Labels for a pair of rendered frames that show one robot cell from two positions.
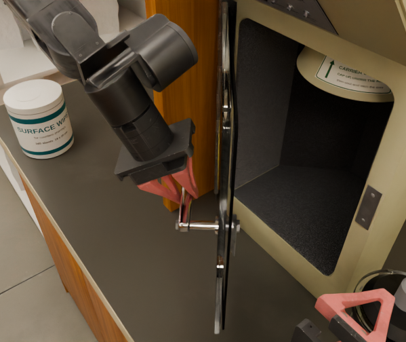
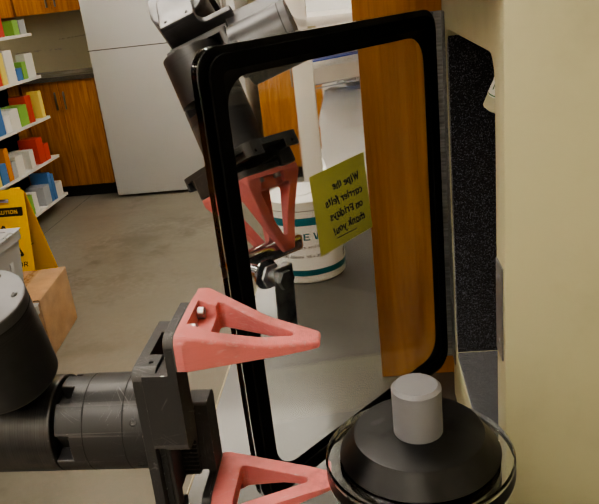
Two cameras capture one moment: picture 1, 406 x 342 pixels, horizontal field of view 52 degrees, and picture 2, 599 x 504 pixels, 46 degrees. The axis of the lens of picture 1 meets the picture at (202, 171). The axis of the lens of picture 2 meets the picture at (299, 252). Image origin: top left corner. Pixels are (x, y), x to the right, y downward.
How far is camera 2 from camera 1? 47 cm
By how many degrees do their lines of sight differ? 43
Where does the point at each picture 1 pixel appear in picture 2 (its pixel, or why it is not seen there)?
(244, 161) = (483, 301)
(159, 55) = (244, 28)
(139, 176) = (202, 184)
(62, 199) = not seen: hidden behind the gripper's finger
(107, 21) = not seen: hidden behind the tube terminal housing
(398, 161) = (503, 190)
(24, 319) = not seen: outside the picture
